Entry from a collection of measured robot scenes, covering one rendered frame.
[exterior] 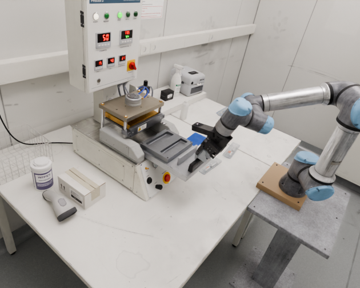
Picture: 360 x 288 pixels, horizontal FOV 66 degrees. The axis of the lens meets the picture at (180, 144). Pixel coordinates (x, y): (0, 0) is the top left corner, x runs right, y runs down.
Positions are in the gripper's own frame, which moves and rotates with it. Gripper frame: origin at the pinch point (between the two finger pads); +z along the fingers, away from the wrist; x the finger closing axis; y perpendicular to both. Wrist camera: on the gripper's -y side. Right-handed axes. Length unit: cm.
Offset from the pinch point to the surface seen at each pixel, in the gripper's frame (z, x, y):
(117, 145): 14.9, -16.2, -29.3
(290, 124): 72, 246, 27
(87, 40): -18, -16, -62
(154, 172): 19.9, -7.4, -10.0
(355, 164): 38, 201, 98
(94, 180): 27.0, -30.2, -24.7
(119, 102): 5.4, -4.4, -44.9
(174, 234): 20.9, -22.3, 17.5
